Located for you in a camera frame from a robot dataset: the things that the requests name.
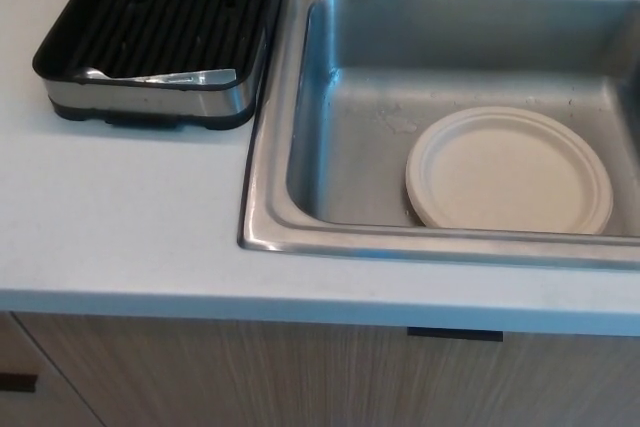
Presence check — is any white paper plate stack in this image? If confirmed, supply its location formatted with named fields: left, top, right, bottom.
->
left=404, top=105, right=615, bottom=236

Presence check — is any stainless steel sink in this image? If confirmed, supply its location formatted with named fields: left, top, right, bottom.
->
left=237, top=0, right=640, bottom=271

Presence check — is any black and steel dish rack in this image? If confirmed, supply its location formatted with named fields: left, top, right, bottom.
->
left=30, top=0, right=294, bottom=132

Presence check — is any wood grain cabinet door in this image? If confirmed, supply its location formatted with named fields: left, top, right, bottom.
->
left=9, top=311, right=640, bottom=427

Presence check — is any wood grain drawer unit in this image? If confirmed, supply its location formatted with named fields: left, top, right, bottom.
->
left=0, top=310, right=104, bottom=427

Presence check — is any dark slot door handle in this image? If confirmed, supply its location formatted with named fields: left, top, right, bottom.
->
left=406, top=326, right=504, bottom=343

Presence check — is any dark recessed drawer handle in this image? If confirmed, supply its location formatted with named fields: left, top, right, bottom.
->
left=0, top=372, right=39, bottom=394

